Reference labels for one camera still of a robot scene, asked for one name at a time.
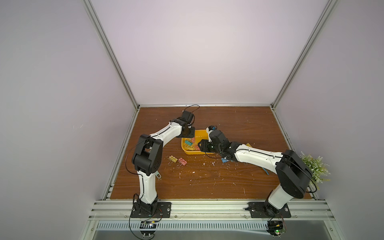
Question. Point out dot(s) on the small potted green plant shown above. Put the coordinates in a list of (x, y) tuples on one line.
[(318, 168)]

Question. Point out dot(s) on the left controller board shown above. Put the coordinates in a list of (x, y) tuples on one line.
[(148, 229)]

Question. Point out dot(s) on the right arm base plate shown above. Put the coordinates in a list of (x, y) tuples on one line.
[(265, 210)]

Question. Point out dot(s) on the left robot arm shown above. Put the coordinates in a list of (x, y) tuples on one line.
[(147, 158)]

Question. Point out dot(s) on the yellow plastic storage box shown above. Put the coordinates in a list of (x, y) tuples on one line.
[(190, 145)]

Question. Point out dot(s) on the yellow binder clip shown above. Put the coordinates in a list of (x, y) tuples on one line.
[(172, 160)]

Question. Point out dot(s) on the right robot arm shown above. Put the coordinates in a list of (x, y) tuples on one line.
[(294, 175)]

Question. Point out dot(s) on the right controller board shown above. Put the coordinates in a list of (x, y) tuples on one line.
[(276, 228)]

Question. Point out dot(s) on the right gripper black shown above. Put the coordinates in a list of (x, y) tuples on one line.
[(205, 145)]

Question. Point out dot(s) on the aluminium front rail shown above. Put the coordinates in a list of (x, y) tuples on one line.
[(231, 210)]

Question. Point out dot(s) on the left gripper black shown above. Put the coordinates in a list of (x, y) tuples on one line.
[(192, 134)]

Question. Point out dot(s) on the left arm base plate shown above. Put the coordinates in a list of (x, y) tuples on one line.
[(155, 210)]

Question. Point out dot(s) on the controller board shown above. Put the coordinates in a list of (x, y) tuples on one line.
[(148, 229), (276, 228)]

